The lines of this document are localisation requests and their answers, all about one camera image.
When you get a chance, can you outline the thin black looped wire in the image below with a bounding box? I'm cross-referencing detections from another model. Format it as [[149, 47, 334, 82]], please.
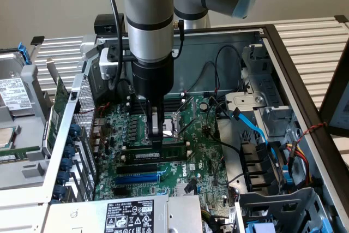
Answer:
[[214, 45, 245, 100]]

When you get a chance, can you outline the blue flat SATA wire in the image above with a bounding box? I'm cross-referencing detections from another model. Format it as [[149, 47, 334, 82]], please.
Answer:
[[231, 108, 276, 163]]

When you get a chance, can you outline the pale blue plastic block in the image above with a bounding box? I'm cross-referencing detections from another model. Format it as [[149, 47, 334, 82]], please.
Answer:
[[245, 222, 276, 233]]

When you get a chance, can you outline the black camera cable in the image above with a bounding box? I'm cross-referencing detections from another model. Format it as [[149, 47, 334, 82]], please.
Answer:
[[101, 0, 125, 91]]

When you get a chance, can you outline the short red black twisted wire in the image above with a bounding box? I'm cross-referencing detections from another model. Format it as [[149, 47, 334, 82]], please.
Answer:
[[73, 103, 111, 115]]

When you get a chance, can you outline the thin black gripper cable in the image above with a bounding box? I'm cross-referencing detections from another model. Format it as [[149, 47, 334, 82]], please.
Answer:
[[172, 19, 186, 59]]

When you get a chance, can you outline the large black clamp block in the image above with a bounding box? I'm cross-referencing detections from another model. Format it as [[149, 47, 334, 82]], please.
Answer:
[[93, 14, 128, 35]]

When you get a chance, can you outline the silver CPU chip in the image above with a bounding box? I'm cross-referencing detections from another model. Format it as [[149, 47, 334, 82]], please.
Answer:
[[0, 126, 17, 148]]

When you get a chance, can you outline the blue plastic drive clip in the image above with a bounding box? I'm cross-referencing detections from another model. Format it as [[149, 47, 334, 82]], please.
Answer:
[[281, 165, 294, 188]]

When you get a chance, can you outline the long black expansion slot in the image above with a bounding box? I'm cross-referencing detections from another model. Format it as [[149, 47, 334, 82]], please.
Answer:
[[116, 163, 158, 176]]

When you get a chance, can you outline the silver power supply with label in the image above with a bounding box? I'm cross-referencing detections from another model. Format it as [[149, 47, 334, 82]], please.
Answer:
[[43, 194, 204, 233]]

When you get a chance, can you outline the thick black wire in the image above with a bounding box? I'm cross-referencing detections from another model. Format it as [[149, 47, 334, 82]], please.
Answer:
[[206, 99, 242, 153]]

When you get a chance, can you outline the grey parts rack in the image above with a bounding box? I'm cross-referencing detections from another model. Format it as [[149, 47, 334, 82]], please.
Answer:
[[0, 47, 57, 190]]

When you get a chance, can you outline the dark grey drive cage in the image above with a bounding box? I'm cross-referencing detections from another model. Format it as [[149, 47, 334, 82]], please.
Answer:
[[234, 186, 338, 233]]

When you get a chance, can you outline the hard disk with white label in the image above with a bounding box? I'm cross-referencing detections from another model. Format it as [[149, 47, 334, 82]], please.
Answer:
[[0, 50, 38, 116]]

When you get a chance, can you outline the blue plastic cage tab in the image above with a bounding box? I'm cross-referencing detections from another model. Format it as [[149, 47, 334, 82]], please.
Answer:
[[321, 215, 333, 233]]

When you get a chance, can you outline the silver disk bay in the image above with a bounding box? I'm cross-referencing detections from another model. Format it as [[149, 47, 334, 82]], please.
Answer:
[[225, 43, 300, 146]]

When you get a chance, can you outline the yellow red wire bundle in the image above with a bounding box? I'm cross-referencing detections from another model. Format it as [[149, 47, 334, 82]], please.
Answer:
[[283, 141, 313, 187]]

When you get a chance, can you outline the blue expansion slot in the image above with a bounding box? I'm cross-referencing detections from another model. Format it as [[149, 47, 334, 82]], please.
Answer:
[[114, 175, 161, 187]]

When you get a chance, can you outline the green Dell motherboard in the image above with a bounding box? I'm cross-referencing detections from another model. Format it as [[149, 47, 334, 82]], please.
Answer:
[[94, 95, 235, 217]]

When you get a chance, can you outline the green RAM stick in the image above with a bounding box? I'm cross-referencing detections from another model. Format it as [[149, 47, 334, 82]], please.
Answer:
[[125, 145, 188, 163], [0, 146, 41, 164]]

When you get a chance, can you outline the green graphics card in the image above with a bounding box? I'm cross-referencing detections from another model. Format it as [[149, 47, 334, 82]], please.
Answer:
[[41, 57, 71, 159]]

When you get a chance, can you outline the small silver heatsink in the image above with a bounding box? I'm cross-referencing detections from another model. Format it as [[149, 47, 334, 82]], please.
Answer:
[[175, 182, 199, 197]]

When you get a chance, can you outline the CPU socket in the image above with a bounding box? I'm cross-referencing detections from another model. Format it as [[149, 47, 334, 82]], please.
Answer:
[[140, 112, 183, 145]]

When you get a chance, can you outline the blue hard disk latch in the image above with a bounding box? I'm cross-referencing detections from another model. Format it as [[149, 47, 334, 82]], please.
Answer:
[[18, 41, 34, 66]]

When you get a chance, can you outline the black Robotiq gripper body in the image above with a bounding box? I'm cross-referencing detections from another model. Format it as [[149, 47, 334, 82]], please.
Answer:
[[132, 54, 176, 101]]

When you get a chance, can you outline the blue card retention clip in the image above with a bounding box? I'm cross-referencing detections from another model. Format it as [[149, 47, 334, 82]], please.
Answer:
[[64, 145, 77, 159], [52, 183, 66, 200], [61, 157, 74, 171], [68, 123, 81, 139], [57, 170, 70, 184]]

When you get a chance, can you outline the open grey PC case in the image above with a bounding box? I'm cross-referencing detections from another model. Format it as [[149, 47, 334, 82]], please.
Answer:
[[0, 24, 349, 233]]

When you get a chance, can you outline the long red black twisted wire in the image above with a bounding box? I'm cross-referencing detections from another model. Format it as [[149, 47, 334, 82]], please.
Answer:
[[294, 122, 328, 149]]

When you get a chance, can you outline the dark framed computer case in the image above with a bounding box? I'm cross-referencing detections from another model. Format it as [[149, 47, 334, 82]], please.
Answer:
[[318, 35, 349, 170]]

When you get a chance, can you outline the thin socket locking lever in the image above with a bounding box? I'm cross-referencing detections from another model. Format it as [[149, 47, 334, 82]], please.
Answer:
[[137, 98, 148, 116]]

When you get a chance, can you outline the black flat connector wire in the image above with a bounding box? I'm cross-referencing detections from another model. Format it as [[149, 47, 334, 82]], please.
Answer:
[[184, 177, 198, 194]]

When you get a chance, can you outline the long socket locking lever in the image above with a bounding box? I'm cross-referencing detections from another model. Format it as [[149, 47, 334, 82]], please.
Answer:
[[163, 130, 182, 140]]

